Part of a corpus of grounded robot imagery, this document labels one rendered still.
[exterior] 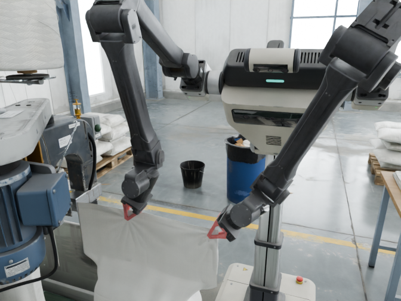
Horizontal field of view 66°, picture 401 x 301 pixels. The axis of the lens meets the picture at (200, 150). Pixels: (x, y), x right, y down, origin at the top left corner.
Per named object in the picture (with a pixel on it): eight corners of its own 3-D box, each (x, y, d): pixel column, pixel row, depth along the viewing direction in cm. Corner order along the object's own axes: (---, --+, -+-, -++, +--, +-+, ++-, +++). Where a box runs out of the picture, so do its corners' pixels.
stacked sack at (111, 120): (127, 123, 458) (126, 113, 453) (110, 130, 419) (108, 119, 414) (89, 119, 479) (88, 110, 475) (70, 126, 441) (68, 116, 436)
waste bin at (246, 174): (270, 190, 356) (274, 135, 335) (263, 211, 310) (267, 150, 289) (229, 184, 371) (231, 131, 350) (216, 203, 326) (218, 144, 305)
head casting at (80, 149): (99, 183, 122) (90, 108, 113) (51, 214, 100) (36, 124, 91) (40, 174, 132) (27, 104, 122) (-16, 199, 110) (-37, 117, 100)
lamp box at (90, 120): (101, 138, 121) (99, 114, 118) (94, 141, 117) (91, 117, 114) (86, 136, 123) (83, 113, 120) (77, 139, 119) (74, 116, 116)
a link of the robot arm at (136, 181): (164, 148, 91) (139, 144, 94) (144, 159, 81) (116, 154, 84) (164, 186, 95) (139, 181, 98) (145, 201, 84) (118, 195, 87)
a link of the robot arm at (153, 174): (164, 170, 95) (149, 160, 96) (153, 178, 88) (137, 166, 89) (155, 187, 97) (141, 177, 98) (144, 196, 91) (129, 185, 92)
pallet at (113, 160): (137, 153, 477) (136, 144, 473) (87, 185, 369) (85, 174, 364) (91, 148, 501) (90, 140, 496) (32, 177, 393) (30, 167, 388)
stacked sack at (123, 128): (137, 129, 468) (136, 120, 463) (111, 143, 407) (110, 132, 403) (113, 127, 482) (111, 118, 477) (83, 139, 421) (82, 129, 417)
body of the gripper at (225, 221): (215, 223, 83) (236, 210, 79) (225, 206, 92) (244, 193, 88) (231, 242, 83) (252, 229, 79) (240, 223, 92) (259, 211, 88)
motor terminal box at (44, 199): (75, 213, 76) (68, 169, 73) (61, 238, 67) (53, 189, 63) (40, 215, 76) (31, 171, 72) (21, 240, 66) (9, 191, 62)
